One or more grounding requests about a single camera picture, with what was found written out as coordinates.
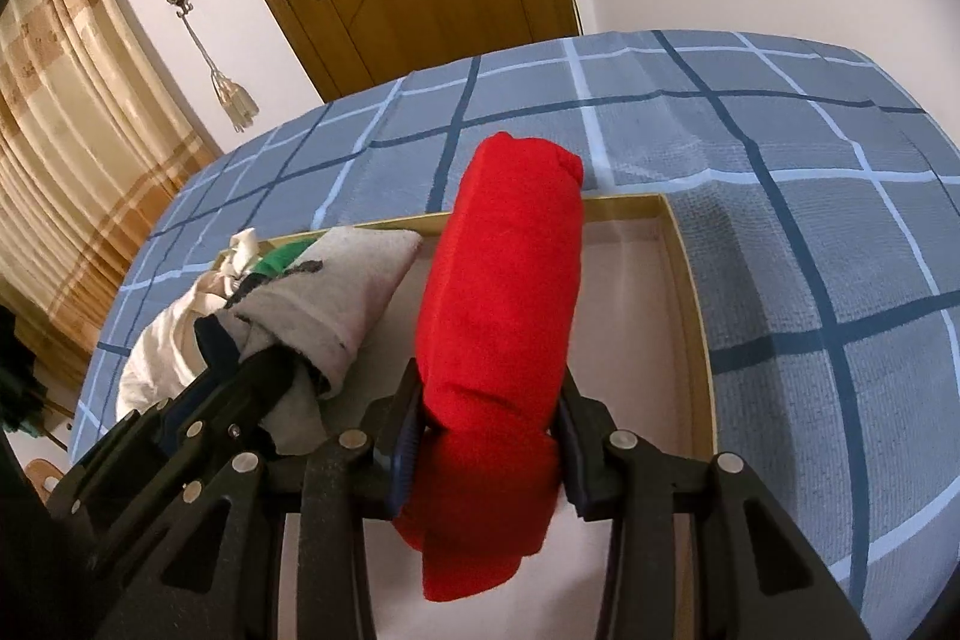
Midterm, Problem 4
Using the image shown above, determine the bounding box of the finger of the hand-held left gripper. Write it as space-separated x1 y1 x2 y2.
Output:
112 317 245 453
49 347 301 536

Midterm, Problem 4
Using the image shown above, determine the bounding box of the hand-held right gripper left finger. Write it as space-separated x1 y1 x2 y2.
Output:
97 355 428 640

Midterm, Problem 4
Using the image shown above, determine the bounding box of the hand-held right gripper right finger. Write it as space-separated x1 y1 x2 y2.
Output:
553 368 871 640

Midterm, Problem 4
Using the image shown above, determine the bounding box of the cream white underwear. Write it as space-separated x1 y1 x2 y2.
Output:
116 227 263 420

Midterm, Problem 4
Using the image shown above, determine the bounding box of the green underwear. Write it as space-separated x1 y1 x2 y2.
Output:
247 241 317 278

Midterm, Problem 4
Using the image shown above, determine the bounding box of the grey underwear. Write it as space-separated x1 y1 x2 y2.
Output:
225 226 422 453

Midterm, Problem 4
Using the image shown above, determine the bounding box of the shallow beige tray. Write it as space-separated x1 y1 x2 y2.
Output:
210 194 721 640

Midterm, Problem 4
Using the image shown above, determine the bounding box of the red underwear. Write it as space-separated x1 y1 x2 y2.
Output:
394 131 586 603

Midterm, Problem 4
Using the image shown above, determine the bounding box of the beige patterned curtain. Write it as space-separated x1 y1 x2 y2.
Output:
0 0 226 378

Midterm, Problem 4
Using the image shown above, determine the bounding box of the curtain tieback tassel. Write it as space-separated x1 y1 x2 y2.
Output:
180 14 260 133

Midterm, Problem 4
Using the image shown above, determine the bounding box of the blue plaid tablecloth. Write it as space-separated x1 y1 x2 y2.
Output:
67 29 960 618

